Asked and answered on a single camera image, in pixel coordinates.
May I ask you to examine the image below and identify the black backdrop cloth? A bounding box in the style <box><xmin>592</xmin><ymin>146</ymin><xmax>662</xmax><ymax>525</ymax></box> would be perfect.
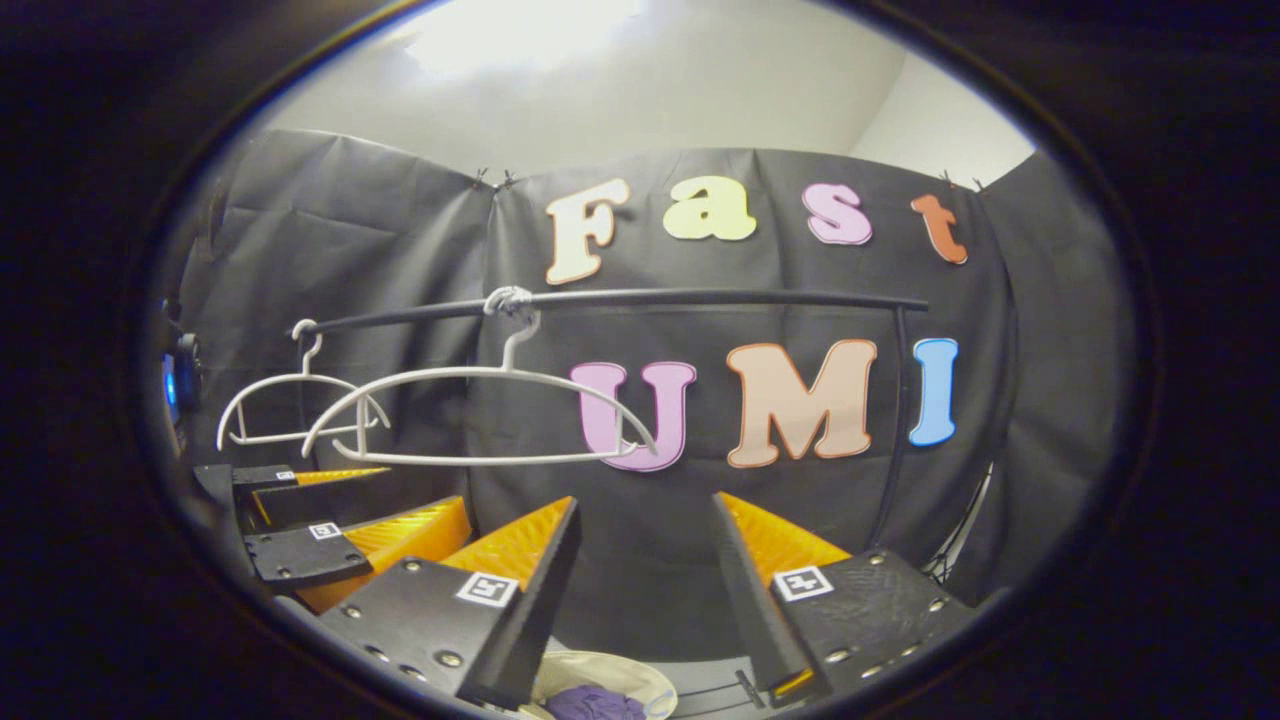
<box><xmin>175</xmin><ymin>128</ymin><xmax>1136</xmax><ymax>666</ymax></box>

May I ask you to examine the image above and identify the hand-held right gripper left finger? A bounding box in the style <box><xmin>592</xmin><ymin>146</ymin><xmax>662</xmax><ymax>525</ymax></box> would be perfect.
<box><xmin>318</xmin><ymin>496</ymin><xmax>583</xmax><ymax>711</ymax></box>

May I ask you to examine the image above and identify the black clothes rack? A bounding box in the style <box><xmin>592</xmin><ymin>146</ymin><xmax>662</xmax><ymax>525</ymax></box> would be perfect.
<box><xmin>288</xmin><ymin>288</ymin><xmax>1001</xmax><ymax>601</ymax></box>

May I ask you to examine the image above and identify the purple corduroy shirt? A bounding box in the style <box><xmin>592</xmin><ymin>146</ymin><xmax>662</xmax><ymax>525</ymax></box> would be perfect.
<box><xmin>545</xmin><ymin>684</ymin><xmax>649</xmax><ymax>720</ymax></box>

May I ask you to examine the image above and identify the white hanger with knotted hook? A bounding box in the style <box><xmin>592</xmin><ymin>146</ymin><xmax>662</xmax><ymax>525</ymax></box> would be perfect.
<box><xmin>300</xmin><ymin>287</ymin><xmax>659</xmax><ymax>468</ymax></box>

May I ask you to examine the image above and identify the beige laundry hamper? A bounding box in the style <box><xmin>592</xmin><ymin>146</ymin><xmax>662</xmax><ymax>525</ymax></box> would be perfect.
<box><xmin>520</xmin><ymin>650</ymin><xmax>681</xmax><ymax>720</ymax></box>

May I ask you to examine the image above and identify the white plain hanger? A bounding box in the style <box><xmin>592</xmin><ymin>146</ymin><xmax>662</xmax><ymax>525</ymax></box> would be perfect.
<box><xmin>216</xmin><ymin>318</ymin><xmax>391</xmax><ymax>451</ymax></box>

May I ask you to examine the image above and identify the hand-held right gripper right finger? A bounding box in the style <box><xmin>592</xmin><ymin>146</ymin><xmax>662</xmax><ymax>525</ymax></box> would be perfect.
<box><xmin>712</xmin><ymin>490</ymin><xmax>979</xmax><ymax>706</ymax></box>

